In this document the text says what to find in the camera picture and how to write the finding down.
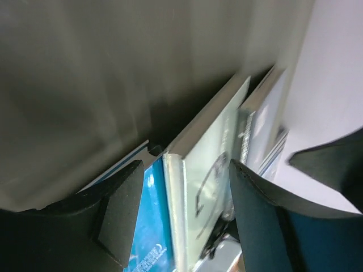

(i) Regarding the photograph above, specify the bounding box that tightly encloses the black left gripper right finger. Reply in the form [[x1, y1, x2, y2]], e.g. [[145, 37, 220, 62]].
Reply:
[[229, 135, 362, 271]]

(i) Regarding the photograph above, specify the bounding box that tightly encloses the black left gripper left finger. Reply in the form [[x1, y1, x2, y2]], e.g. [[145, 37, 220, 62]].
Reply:
[[1, 160, 144, 271]]

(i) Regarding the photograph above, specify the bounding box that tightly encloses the teal blue book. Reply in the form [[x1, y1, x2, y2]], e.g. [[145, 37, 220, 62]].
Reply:
[[81, 141, 175, 271]]

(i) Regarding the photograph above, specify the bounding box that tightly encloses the grey book with circle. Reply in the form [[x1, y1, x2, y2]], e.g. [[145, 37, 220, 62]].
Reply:
[[163, 73, 250, 271]]

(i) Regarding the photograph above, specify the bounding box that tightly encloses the navy blue book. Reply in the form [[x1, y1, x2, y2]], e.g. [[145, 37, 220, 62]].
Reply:
[[235, 66, 286, 174]]

